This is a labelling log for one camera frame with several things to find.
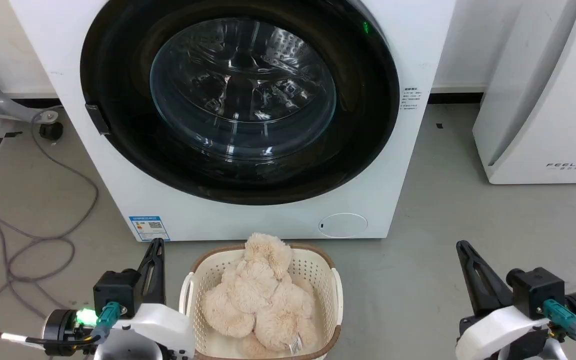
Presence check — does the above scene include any black caster wheel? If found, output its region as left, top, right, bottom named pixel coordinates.
left=39, top=121, right=64, bottom=141

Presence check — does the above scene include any right gripper cable teal plug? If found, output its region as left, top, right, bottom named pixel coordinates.
left=543, top=299, right=576, bottom=360

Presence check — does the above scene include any white air purifier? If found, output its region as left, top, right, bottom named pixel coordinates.
left=472, top=0, right=576, bottom=185

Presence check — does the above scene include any grey floor cable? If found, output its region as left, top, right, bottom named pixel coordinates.
left=0, top=105, right=100, bottom=332

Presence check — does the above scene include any black door handle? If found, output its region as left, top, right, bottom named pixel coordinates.
left=85, top=103, right=111, bottom=136

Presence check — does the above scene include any gripper cable teal plug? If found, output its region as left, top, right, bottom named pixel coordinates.
left=0, top=301, right=122, bottom=351
left=543, top=299, right=576, bottom=360

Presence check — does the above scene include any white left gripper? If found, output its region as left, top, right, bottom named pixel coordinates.
left=43, top=239, right=197, bottom=360

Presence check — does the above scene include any black round washer door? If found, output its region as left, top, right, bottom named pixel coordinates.
left=80, top=0, right=400, bottom=206

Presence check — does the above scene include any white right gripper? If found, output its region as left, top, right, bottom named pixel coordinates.
left=455, top=240, right=576, bottom=360

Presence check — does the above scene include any white front-load washing machine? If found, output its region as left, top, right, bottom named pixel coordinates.
left=9, top=0, right=456, bottom=242

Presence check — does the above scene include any small text sticker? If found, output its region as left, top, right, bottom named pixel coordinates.
left=402, top=85, right=424, bottom=112

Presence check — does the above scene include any round white filter cover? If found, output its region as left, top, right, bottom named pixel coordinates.
left=318, top=213, right=368, bottom=239

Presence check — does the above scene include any beige plush toy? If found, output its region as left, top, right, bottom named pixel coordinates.
left=199, top=232, right=319, bottom=360

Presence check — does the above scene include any blue energy label sticker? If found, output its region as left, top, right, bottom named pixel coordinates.
left=128, top=215, right=171, bottom=243

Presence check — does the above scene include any cream plastic laundry basket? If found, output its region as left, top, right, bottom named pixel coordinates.
left=179, top=243, right=344, bottom=360

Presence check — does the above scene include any left gripper cable teal plug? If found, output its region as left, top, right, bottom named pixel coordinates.
left=0, top=301, right=122, bottom=351

